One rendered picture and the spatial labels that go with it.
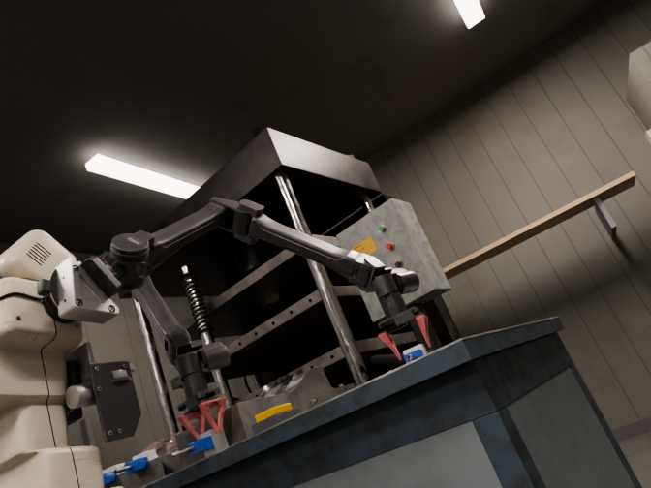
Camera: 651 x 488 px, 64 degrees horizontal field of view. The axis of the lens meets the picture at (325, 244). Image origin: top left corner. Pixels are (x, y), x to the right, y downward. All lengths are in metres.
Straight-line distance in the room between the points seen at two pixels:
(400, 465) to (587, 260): 3.36
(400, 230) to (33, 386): 1.35
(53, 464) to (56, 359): 0.22
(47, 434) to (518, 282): 3.64
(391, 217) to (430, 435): 1.18
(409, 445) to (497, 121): 3.78
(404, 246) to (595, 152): 2.64
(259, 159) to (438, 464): 1.60
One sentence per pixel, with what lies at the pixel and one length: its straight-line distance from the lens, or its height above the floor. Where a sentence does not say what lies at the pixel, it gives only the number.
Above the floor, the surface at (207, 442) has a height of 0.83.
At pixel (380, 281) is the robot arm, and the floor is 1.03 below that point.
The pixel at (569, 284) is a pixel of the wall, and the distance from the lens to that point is 4.25.
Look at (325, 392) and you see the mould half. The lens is 1.57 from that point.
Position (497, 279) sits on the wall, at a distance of 4.31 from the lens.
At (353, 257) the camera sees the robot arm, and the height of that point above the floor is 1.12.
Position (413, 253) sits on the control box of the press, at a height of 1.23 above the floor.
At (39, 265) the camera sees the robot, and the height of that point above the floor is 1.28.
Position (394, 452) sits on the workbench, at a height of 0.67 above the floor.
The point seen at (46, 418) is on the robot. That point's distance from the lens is 1.18.
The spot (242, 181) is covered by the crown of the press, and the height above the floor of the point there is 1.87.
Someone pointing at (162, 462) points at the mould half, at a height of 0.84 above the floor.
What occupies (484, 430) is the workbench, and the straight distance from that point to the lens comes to 0.97.
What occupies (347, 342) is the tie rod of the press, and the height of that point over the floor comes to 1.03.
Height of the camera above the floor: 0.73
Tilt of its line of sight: 19 degrees up
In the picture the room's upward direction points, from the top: 23 degrees counter-clockwise
